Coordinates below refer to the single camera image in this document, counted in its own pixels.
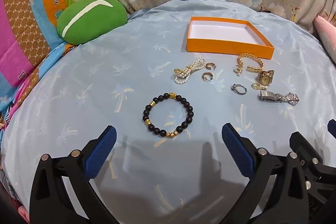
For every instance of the gold wristwatch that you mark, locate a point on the gold wristwatch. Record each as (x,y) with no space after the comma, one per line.
(265,78)

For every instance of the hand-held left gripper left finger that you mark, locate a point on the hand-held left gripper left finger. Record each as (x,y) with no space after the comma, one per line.
(101,153)

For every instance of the silver watch band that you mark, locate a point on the silver watch band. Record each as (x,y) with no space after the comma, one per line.
(275,98)

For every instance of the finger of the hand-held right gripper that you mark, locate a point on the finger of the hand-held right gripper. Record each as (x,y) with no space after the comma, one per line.
(305,148)
(332,128)

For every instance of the light blue palm-print sheet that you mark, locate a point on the light blue palm-print sheet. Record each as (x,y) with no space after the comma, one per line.
(105,87)

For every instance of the gold hoop earring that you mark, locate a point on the gold hoop earring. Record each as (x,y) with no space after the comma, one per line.
(208,64)
(204,76)

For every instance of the colourful cartoon printed blanket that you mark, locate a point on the colourful cartoon printed blanket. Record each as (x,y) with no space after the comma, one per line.
(29,16)

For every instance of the green cushion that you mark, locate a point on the green cushion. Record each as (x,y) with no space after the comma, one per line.
(92,19)

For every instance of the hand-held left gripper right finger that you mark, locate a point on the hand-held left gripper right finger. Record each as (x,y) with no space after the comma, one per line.
(237,150)

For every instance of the orange cardboard box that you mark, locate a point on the orange cardboard box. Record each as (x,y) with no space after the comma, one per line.
(225,47)

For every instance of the gold drop earring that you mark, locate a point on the gold drop earring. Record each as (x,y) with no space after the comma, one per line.
(256,86)

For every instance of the pink pillow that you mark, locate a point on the pink pillow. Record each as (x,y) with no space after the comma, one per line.
(326,35)

